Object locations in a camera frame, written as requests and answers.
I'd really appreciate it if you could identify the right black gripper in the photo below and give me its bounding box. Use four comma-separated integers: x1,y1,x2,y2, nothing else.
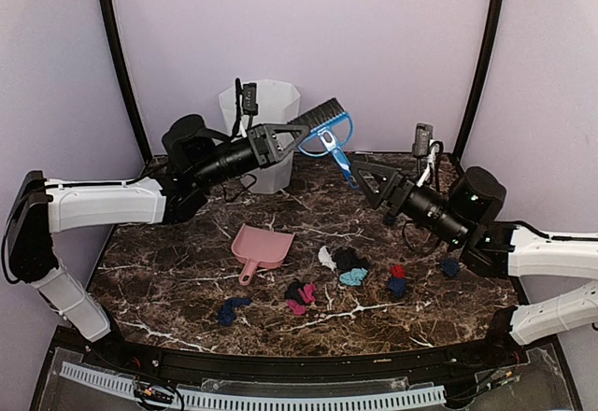
349,160,471,248

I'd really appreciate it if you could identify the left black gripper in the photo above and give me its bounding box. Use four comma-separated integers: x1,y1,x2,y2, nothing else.
192,123,311,191

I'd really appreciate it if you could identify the blue hand brush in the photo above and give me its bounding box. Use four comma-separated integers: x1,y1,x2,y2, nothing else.
290,97,359,190

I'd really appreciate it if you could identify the white paper scrap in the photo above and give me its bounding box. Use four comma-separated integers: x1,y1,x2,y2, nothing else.
318,246,337,271

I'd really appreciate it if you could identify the pink plastic dustpan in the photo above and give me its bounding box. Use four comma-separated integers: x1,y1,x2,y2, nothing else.
231,224,294,286

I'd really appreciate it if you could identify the teal paper scrap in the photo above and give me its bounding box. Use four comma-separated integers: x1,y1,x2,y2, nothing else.
339,267,368,287

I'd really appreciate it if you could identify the pink paper scrap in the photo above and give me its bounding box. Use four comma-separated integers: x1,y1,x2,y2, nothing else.
284,280,317,316

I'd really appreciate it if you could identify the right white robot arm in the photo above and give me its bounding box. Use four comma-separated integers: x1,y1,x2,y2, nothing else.
351,161,597,368

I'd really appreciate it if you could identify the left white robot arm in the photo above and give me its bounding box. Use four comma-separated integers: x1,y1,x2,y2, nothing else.
1,114,309,370

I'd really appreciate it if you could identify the translucent white waste bin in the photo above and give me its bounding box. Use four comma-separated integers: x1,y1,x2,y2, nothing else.
239,79,300,194

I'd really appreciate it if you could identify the dark blue scrap centre right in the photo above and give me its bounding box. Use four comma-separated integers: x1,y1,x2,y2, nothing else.
387,276,407,298

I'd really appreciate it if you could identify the dark blue scrap far right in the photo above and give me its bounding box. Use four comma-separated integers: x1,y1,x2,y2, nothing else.
439,258,461,278

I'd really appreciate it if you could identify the long dark blue scrap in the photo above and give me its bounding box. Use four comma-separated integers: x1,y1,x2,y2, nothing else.
217,297,251,327

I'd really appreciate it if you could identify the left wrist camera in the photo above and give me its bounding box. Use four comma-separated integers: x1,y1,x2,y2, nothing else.
235,78,259,127

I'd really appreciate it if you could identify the black front table rail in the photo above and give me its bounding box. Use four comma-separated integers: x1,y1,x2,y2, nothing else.
84,341,493,385

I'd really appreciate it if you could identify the white slotted cable duct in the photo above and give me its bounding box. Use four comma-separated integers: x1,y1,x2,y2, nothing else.
60,361,446,410

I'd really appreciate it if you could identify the right black frame post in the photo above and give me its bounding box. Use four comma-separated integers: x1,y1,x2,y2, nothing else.
451,0,504,165

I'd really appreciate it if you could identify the black frame post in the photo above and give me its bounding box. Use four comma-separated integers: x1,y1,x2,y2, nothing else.
98,0,153,164
451,0,504,165

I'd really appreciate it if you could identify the left black frame post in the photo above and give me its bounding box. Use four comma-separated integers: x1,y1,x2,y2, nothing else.
98,0,153,164

